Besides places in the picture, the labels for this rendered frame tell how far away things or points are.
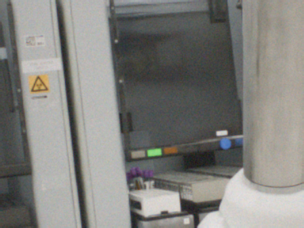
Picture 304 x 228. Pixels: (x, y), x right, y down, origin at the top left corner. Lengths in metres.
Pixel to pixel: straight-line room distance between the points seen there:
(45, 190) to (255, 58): 1.22
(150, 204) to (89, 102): 0.31
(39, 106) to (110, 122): 0.19
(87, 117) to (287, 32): 1.23
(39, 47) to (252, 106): 1.18
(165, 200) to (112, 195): 0.14
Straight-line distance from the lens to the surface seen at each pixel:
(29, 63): 2.27
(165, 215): 2.25
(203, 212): 2.28
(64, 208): 2.28
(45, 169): 2.27
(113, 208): 2.30
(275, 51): 1.13
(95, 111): 2.29
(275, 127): 1.17
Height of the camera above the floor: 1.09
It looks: 3 degrees down
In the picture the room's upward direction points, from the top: 6 degrees counter-clockwise
